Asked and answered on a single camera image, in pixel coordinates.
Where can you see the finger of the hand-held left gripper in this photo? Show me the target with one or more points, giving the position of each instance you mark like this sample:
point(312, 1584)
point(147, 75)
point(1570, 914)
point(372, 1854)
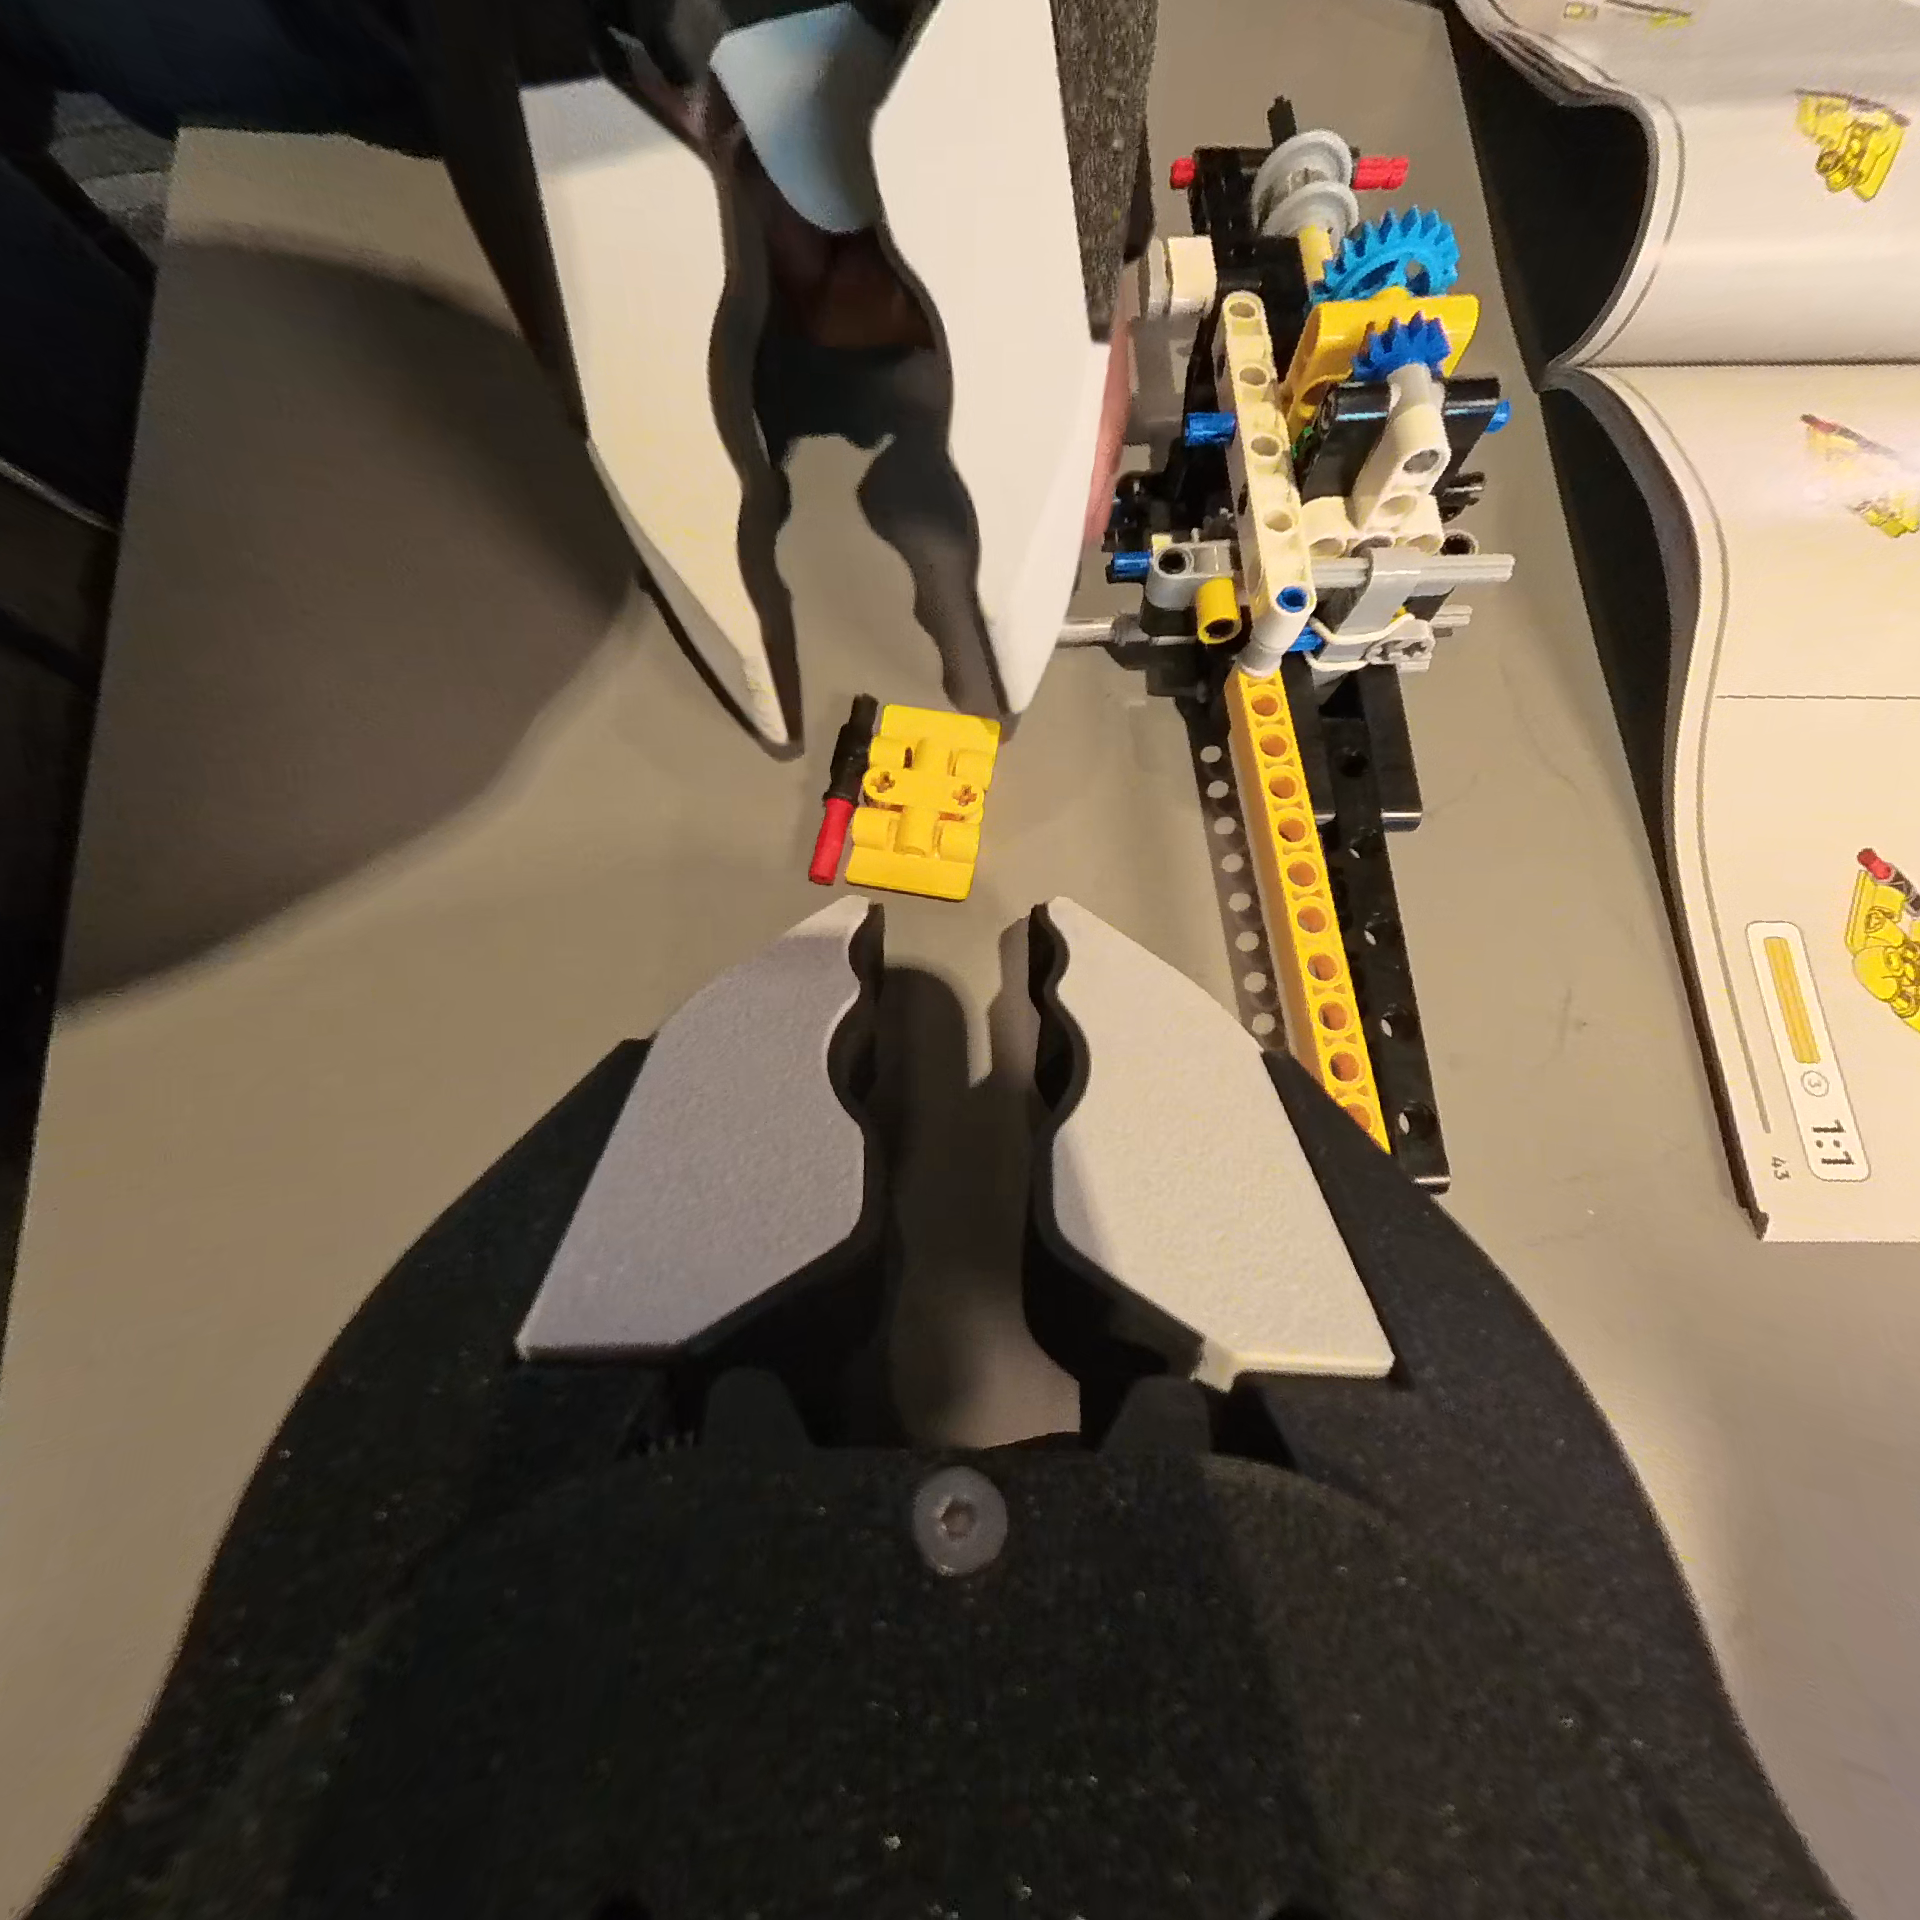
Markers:
point(646, 346)
point(1006, 346)

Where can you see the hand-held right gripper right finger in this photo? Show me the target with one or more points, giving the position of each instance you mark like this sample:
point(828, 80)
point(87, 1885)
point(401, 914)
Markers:
point(1202, 1201)

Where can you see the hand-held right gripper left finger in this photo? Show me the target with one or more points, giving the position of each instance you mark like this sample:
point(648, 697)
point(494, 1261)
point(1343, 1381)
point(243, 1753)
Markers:
point(705, 1170)

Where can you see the red and black lego pin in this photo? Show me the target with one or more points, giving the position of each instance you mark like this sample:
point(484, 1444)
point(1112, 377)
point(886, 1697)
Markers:
point(840, 797)

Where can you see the yellow lego connector piece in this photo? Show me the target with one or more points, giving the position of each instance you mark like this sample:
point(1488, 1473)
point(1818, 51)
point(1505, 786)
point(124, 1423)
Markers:
point(918, 801)

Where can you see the lego vehicle chassis assembly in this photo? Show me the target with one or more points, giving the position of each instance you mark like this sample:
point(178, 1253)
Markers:
point(1291, 841)

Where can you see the lego instruction booklet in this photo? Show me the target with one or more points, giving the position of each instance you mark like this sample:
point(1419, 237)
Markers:
point(1801, 600)

